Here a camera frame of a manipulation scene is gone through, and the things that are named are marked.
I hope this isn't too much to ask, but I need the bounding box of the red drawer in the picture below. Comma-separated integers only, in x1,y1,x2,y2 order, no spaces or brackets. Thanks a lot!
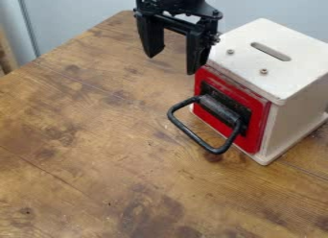
195,66,272,155

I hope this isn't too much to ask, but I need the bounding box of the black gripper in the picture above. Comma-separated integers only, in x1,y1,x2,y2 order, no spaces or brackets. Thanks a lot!
135,0,223,75

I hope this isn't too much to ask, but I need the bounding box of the black metal drawer handle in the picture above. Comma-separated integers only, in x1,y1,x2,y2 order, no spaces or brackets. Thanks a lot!
167,94,246,155

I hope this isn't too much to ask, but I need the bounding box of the wooden object at left edge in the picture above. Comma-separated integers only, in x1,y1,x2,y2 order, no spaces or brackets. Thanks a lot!
0,26,18,76

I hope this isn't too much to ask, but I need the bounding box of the white wooden box cabinet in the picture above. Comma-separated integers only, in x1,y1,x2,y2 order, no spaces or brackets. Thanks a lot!
204,18,328,165

